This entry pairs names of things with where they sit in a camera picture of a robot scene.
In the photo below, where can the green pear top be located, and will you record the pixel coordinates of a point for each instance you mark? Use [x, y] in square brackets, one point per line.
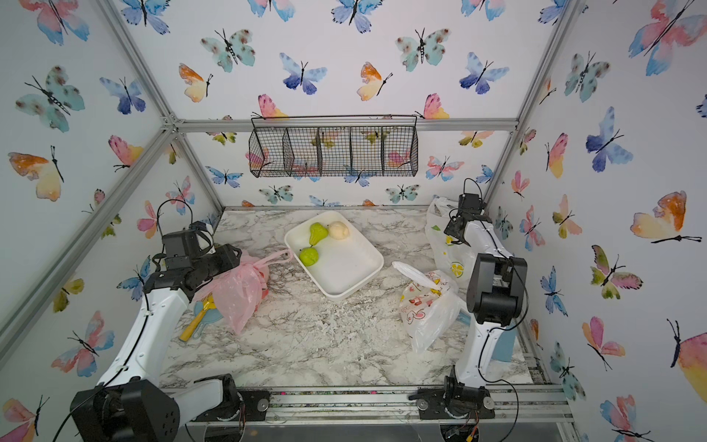
[317, 233]

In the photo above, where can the pink plastic bag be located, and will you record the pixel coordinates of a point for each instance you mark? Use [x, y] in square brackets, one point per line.
[238, 293]

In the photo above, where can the beige pear top right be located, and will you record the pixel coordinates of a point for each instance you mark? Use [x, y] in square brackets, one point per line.
[338, 230]

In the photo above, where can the clear white plastic bag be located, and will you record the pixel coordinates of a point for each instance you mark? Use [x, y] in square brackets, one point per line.
[429, 305]

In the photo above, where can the white rectangular tray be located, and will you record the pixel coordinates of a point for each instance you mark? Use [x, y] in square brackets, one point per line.
[344, 265]

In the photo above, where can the green pear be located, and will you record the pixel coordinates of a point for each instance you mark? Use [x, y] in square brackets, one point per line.
[309, 256]
[317, 233]

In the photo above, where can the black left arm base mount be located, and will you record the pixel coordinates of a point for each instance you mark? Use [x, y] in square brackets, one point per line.
[235, 403]

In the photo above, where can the black wire wall basket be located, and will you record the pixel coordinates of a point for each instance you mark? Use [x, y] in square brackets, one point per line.
[370, 146]

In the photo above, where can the aluminium front rail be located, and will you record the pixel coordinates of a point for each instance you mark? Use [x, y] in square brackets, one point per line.
[523, 404]

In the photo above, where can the lemon print plastic bag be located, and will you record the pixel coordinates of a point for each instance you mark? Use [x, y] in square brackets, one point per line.
[456, 260]

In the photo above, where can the yellow toy shovel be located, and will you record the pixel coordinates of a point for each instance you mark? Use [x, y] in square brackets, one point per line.
[208, 303]

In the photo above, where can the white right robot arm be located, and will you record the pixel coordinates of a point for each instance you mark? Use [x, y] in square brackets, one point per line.
[495, 299]

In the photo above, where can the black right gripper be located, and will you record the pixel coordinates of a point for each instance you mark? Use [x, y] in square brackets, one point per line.
[452, 225]

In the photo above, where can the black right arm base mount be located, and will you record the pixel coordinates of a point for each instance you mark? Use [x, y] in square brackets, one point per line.
[454, 400]

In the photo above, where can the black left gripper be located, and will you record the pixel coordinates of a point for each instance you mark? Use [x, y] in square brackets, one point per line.
[229, 258]

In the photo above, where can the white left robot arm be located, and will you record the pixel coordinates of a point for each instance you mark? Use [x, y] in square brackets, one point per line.
[127, 404]

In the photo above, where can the light blue dustpan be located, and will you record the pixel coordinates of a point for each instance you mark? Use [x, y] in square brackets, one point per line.
[504, 347]

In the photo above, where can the light blue toy scoop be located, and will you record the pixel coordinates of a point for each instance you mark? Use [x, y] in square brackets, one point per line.
[211, 317]

